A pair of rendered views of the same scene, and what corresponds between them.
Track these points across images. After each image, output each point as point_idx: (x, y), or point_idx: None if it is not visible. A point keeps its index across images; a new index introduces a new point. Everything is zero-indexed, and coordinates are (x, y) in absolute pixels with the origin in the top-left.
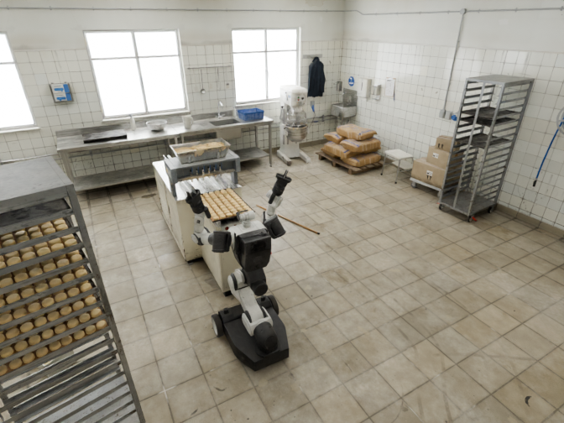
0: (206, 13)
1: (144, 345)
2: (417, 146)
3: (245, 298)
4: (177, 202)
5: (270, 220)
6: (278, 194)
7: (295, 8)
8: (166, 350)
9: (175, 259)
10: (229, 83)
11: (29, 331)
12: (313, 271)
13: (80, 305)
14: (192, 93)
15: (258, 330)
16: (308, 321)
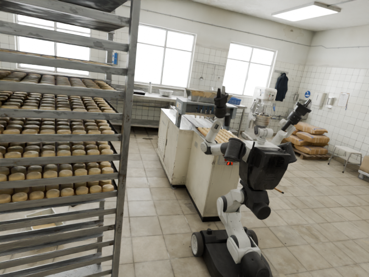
0: (217, 28)
1: (125, 244)
2: (364, 147)
3: (233, 222)
4: (179, 131)
5: (285, 143)
6: (294, 122)
7: (277, 37)
8: (144, 255)
9: (162, 182)
10: (220, 77)
11: (32, 158)
12: (283, 221)
13: (95, 152)
14: (194, 78)
15: (249, 258)
16: (286, 267)
